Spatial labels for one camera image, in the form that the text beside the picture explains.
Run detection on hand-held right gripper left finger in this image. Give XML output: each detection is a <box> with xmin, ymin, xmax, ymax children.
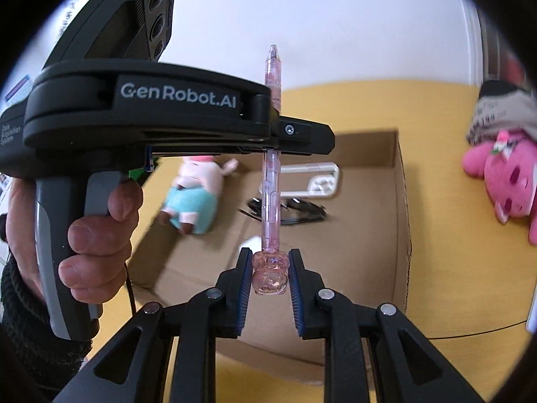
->
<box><xmin>54</xmin><ymin>247</ymin><xmax>255</xmax><ymax>403</ymax></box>

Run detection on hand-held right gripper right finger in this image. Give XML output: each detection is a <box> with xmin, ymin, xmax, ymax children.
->
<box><xmin>286</xmin><ymin>248</ymin><xmax>484</xmax><ymax>403</ymax></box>

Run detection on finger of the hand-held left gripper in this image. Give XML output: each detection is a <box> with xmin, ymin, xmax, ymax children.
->
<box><xmin>239</xmin><ymin>93</ymin><xmax>337</xmax><ymax>157</ymax></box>

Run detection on cream phone case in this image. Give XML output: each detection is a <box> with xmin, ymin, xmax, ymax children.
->
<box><xmin>275</xmin><ymin>161</ymin><xmax>342</xmax><ymax>199</ymax></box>

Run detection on black glasses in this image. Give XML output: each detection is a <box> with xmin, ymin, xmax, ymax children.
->
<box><xmin>238</xmin><ymin>194</ymin><xmax>329</xmax><ymax>226</ymax></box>

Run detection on pink transparent bear pen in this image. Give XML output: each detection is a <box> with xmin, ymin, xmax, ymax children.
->
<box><xmin>251</xmin><ymin>43</ymin><xmax>291</xmax><ymax>297</ymax></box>

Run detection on brown cardboard box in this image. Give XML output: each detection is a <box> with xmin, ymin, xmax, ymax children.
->
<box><xmin>125</xmin><ymin>129</ymin><xmax>414</xmax><ymax>379</ymax></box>

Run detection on person's left forearm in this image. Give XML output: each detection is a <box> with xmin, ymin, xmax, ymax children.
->
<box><xmin>0</xmin><ymin>255</ymin><xmax>94</xmax><ymax>392</ymax></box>

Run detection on person's left hand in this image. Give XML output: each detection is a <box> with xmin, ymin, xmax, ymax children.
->
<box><xmin>7</xmin><ymin>178</ymin><xmax>144</xmax><ymax>304</ymax></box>

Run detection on teal and pink plush toy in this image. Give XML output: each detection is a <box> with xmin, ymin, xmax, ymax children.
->
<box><xmin>160</xmin><ymin>154</ymin><xmax>241</xmax><ymax>236</ymax></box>

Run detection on grey cloth bag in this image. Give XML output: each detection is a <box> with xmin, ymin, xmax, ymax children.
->
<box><xmin>465</xmin><ymin>79</ymin><xmax>537</xmax><ymax>145</ymax></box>

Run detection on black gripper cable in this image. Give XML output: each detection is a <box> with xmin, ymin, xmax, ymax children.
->
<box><xmin>125</xmin><ymin>259</ymin><xmax>138</xmax><ymax>317</ymax></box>

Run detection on thin black table cable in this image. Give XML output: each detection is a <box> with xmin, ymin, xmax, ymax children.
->
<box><xmin>427</xmin><ymin>320</ymin><xmax>530</xmax><ymax>342</ymax></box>

